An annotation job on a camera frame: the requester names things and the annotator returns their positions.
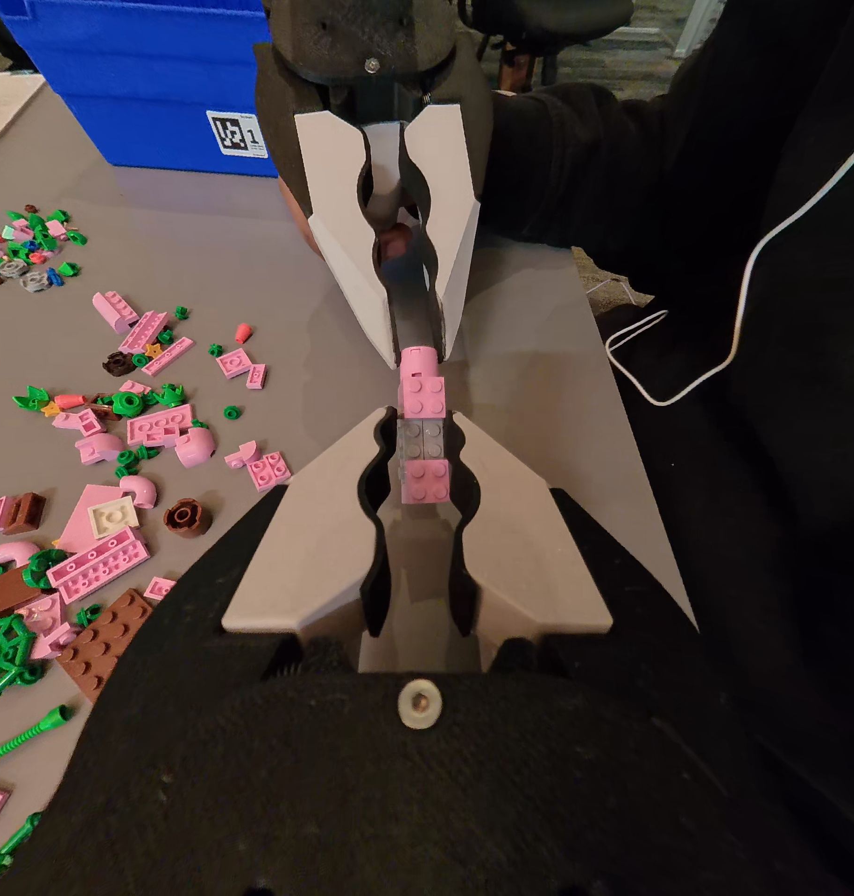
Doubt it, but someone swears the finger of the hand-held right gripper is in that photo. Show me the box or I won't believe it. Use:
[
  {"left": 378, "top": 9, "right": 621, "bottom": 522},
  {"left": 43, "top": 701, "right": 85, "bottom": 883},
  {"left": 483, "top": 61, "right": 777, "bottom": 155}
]
[
  {"left": 294, "top": 111, "right": 394, "bottom": 370},
  {"left": 399, "top": 102, "right": 484, "bottom": 358}
]

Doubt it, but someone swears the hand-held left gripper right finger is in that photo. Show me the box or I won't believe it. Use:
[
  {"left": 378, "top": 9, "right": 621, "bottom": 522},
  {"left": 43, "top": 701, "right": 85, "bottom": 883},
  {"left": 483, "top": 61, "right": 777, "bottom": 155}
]
[{"left": 448, "top": 410, "right": 614, "bottom": 650}]

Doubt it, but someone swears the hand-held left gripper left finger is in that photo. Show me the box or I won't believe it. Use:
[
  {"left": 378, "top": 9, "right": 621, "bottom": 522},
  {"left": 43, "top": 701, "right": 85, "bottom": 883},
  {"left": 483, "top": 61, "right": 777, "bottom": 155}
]
[{"left": 221, "top": 406, "right": 398, "bottom": 639}]

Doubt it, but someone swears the pink toy brick assembly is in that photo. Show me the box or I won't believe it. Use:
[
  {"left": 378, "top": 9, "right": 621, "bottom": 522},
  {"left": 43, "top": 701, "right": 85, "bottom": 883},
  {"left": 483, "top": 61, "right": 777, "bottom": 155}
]
[{"left": 396, "top": 374, "right": 452, "bottom": 506}]

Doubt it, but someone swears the pink round brick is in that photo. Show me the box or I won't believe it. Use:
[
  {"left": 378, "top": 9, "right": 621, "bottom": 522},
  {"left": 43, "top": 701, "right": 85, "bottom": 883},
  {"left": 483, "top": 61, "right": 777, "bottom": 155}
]
[{"left": 399, "top": 344, "right": 442, "bottom": 382}]

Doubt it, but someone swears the heap of mixed tiny pieces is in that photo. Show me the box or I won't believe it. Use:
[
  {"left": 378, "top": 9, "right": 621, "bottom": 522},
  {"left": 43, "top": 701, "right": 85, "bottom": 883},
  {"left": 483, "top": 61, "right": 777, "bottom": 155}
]
[{"left": 0, "top": 203, "right": 89, "bottom": 294}]

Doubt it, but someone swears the person's right forearm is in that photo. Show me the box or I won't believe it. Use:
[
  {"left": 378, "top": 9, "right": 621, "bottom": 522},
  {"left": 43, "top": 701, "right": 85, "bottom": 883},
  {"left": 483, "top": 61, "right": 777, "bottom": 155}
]
[{"left": 479, "top": 83, "right": 687, "bottom": 249}]

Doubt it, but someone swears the brown round brick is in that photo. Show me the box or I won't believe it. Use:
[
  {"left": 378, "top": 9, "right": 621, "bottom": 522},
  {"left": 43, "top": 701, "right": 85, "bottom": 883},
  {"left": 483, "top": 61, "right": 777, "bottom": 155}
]
[{"left": 162, "top": 498, "right": 212, "bottom": 539}]

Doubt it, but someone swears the white square plate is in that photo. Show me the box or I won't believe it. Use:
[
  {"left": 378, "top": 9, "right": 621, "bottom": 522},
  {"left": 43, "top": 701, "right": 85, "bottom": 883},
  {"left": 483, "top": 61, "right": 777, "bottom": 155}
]
[{"left": 88, "top": 500, "right": 139, "bottom": 540}]

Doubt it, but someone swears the black office chair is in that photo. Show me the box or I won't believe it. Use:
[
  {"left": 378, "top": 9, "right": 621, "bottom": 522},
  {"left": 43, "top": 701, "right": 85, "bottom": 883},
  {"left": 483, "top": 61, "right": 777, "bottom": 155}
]
[{"left": 469, "top": 0, "right": 635, "bottom": 88}]

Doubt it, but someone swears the pile of small toy bricks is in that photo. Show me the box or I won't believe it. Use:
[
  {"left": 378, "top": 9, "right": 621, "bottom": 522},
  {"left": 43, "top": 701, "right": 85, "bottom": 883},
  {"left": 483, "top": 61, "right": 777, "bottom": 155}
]
[{"left": 0, "top": 290, "right": 295, "bottom": 848}]

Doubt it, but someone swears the brown studded plate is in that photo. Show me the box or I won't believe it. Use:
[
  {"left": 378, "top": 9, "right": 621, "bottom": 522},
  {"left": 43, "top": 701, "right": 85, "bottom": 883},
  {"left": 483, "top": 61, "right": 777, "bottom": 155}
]
[{"left": 56, "top": 588, "right": 155, "bottom": 704}]

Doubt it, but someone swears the blue storage bin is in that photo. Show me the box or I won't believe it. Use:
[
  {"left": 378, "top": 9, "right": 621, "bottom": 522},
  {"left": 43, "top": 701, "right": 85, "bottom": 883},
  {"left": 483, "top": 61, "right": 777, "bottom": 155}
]
[{"left": 0, "top": 0, "right": 279, "bottom": 179}]

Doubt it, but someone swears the person's black clothed body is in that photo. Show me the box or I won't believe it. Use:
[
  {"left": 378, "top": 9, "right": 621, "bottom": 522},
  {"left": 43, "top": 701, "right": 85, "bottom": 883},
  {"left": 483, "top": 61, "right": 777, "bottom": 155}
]
[{"left": 574, "top": 0, "right": 854, "bottom": 896}]

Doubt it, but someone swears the green web piece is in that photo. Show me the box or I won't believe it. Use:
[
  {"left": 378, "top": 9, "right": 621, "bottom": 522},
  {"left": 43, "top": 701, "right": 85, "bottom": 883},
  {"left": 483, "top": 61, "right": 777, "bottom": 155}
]
[
  {"left": 0, "top": 811, "right": 44, "bottom": 891},
  {"left": 0, "top": 616, "right": 41, "bottom": 702}
]

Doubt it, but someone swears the green ribbed rod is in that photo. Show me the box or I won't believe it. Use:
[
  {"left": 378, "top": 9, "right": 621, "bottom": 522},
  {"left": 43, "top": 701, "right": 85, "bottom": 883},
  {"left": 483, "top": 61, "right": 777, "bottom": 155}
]
[{"left": 0, "top": 703, "right": 75, "bottom": 771}]

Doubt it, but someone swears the white cable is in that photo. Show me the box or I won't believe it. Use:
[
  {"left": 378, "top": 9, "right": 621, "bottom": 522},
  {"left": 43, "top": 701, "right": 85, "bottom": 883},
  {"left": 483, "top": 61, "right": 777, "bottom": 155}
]
[{"left": 586, "top": 129, "right": 854, "bottom": 407}]

